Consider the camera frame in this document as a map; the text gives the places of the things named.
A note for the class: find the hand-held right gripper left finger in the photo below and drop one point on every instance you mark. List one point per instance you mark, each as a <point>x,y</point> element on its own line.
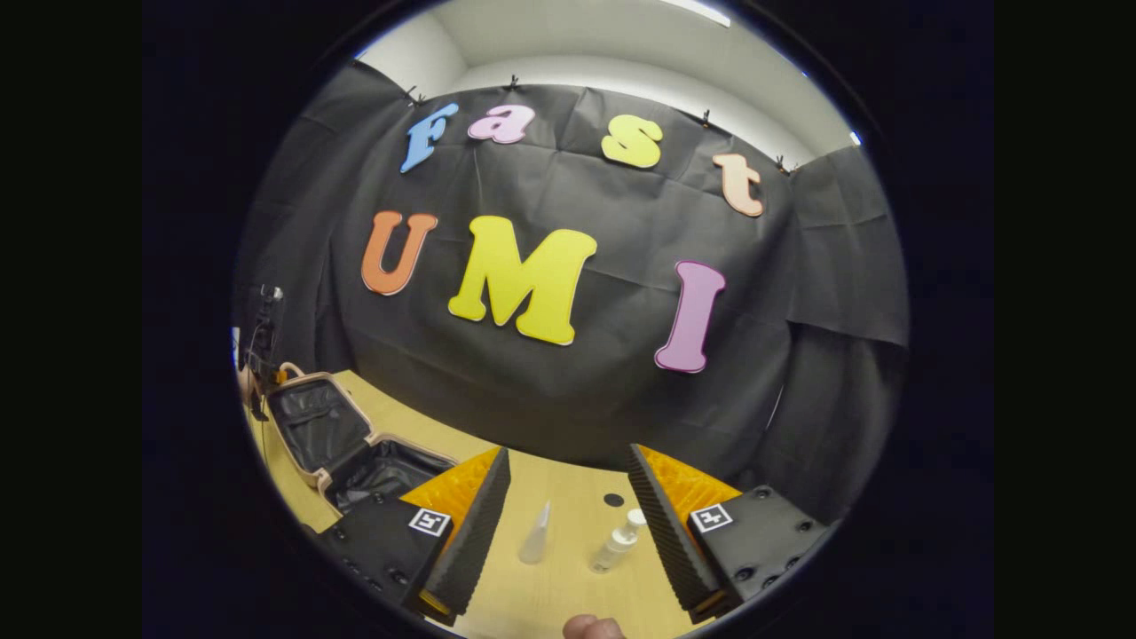
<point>475,532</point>

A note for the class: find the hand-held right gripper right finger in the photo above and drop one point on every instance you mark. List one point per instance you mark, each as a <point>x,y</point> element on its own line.
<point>666,532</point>

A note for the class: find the clear pump bottle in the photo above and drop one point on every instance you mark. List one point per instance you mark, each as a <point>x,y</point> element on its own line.
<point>614,550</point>

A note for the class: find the white conical tube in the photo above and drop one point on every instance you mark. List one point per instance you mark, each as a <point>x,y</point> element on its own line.
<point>535,541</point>

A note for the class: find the pink suitcase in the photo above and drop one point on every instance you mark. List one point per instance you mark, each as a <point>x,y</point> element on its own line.
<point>319,426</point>

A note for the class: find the black backdrop cloth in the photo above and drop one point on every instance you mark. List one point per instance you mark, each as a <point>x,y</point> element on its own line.
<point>568,373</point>

